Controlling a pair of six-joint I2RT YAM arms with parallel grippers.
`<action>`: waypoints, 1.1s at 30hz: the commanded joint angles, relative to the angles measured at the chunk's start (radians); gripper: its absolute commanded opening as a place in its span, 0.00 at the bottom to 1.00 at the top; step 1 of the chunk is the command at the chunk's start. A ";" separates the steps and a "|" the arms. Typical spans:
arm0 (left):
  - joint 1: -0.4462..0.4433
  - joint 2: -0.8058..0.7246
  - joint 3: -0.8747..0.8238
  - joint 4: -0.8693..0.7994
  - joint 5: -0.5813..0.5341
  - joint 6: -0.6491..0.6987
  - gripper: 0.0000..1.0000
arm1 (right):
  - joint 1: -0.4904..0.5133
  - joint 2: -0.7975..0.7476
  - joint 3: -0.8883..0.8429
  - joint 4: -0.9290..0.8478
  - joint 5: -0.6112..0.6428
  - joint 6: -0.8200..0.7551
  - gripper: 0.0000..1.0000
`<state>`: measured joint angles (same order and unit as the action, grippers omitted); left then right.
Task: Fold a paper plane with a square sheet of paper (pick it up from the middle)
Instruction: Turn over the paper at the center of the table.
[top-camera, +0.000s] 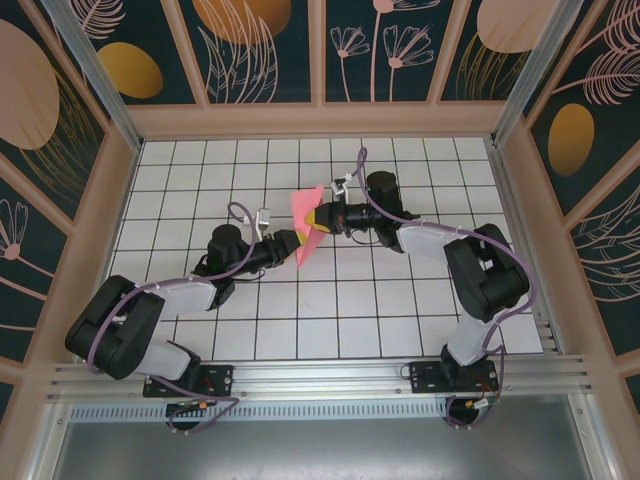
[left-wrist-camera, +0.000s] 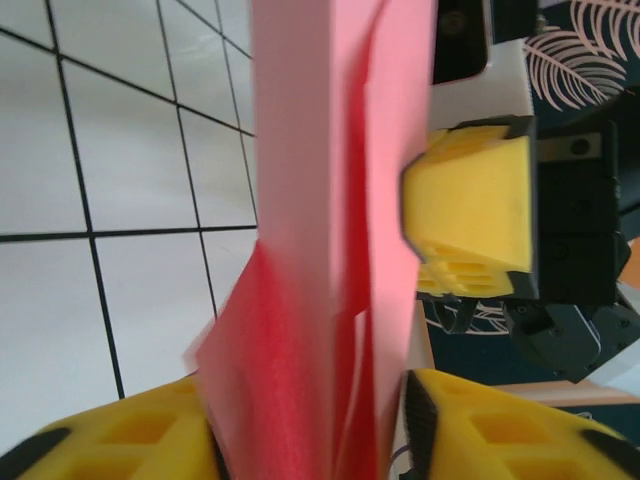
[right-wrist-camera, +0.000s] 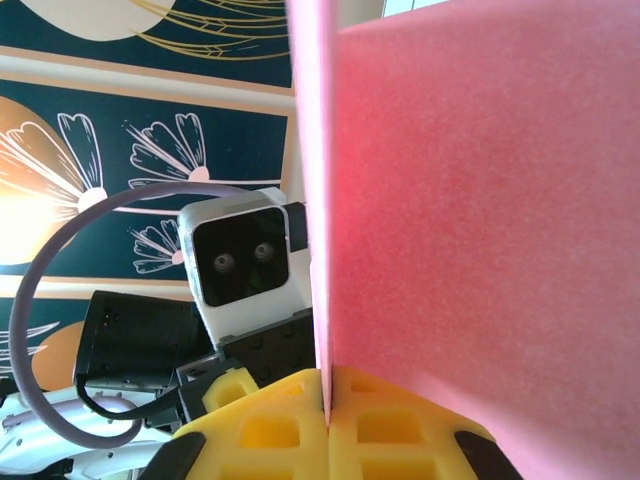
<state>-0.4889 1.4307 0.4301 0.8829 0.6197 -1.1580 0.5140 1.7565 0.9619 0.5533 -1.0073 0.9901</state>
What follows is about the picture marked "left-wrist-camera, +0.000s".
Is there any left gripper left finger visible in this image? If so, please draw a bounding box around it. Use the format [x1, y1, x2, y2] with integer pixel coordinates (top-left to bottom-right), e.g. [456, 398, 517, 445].
[0, 375, 224, 480]

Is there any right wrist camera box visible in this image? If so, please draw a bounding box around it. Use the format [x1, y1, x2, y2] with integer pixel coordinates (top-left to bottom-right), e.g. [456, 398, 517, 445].
[430, 0, 535, 129]

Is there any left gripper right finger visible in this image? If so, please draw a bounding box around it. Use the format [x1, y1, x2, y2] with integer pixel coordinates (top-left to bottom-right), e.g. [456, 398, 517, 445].
[402, 368, 640, 480]

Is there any pink cloth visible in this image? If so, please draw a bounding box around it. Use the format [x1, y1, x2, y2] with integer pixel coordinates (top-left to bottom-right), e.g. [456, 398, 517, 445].
[182, 0, 436, 480]

